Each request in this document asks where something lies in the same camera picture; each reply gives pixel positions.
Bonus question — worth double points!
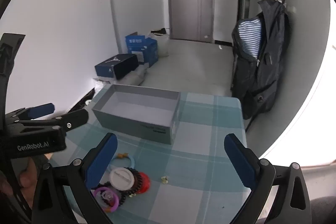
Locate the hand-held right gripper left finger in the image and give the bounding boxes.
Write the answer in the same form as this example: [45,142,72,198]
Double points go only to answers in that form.
[31,132,118,224]

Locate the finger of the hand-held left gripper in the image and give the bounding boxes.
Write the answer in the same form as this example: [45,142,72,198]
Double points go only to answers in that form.
[8,109,89,135]
[5,103,55,125]

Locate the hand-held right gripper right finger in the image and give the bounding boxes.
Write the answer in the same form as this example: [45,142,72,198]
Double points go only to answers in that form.
[224,133,313,224]

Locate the white round badge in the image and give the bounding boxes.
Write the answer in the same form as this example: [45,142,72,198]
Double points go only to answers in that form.
[109,167,136,191]

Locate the light blue bracelet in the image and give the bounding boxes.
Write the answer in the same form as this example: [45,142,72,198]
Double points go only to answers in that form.
[110,152,136,170]

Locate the small clear plastic charm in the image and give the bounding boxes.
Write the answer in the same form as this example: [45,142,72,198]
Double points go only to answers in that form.
[101,191,114,205]

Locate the black spiral hair tie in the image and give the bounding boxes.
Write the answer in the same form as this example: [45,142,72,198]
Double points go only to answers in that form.
[98,167,144,207]

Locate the purple hair ring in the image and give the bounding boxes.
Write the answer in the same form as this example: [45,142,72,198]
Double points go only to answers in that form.
[91,186,119,213]

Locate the grey cardboard box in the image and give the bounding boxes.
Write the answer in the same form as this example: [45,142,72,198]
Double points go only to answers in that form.
[92,84,181,145]

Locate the red round badge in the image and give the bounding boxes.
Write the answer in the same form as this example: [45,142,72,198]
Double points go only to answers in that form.
[135,172,151,194]

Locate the person's left hand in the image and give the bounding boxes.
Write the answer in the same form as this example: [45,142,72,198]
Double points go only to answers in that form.
[12,154,51,210]

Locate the black and white sneakers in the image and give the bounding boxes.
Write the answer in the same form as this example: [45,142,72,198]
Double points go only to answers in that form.
[67,88,95,113]

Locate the teal checked tablecloth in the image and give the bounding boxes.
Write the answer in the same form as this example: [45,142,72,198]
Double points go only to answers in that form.
[50,84,251,224]

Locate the dark blue shoe box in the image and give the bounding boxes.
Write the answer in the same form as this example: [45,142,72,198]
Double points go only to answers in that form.
[94,54,139,80]

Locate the white plastic wrapping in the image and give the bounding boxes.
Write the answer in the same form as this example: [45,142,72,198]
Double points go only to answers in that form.
[92,67,150,87]

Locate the black jacket on chair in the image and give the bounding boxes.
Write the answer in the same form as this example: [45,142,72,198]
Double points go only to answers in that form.
[230,0,290,132]

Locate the blue cardboard box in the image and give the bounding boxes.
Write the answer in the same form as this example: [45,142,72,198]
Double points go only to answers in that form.
[125,33,159,68]

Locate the person's dark trousers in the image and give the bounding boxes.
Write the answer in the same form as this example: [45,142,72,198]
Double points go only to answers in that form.
[308,196,336,224]

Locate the white plastic bag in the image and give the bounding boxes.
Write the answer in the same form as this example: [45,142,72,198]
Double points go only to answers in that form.
[147,30,170,58]

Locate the blue striped cloth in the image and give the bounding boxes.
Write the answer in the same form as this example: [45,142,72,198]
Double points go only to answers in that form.
[238,18,263,59]

